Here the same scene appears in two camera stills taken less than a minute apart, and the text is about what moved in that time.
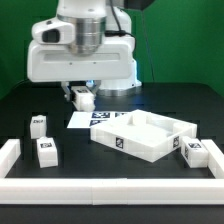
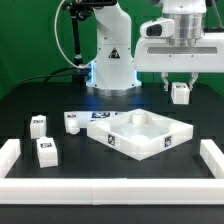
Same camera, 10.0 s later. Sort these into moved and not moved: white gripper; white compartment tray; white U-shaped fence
Moved: white gripper; white compartment tray
Not moved: white U-shaped fence
